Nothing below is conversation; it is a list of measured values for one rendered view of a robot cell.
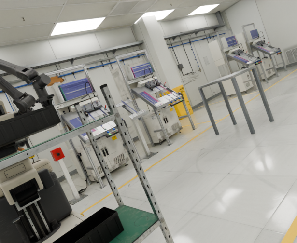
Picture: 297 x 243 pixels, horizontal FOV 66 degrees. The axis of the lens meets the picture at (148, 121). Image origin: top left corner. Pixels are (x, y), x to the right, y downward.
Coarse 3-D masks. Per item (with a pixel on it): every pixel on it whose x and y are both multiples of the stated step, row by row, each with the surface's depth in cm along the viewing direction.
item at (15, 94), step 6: (0, 78) 149; (0, 84) 149; (6, 84) 150; (6, 90) 150; (12, 90) 151; (12, 96) 152; (18, 96) 151; (24, 96) 158; (30, 96) 156; (18, 102) 150; (24, 102) 151; (18, 108) 154; (24, 108) 152
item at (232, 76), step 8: (240, 72) 292; (256, 72) 305; (216, 80) 332; (224, 80) 299; (232, 80) 288; (256, 80) 306; (200, 88) 344; (224, 96) 367; (240, 96) 289; (264, 96) 308; (240, 104) 292; (264, 104) 311; (208, 112) 351; (232, 112) 370; (232, 120) 372; (248, 120) 292; (272, 120) 311; (216, 128) 354
